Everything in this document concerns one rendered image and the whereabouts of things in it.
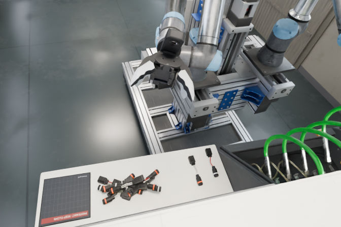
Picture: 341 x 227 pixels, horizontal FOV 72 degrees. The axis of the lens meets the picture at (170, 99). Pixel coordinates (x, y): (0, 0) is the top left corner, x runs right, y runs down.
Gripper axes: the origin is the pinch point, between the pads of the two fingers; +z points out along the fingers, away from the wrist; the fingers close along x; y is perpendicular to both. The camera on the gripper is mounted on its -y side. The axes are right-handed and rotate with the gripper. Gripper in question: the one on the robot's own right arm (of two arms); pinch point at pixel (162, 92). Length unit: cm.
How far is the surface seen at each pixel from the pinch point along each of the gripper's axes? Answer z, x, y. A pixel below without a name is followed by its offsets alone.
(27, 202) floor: -7, 65, 156
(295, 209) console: 25.7, -18.6, -12.0
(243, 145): -21, -46, 45
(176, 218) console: 28.8, -3.1, -9.9
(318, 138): -32, -85, 40
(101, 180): 5.6, 11.1, 47.5
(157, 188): 6.3, -9.0, 43.4
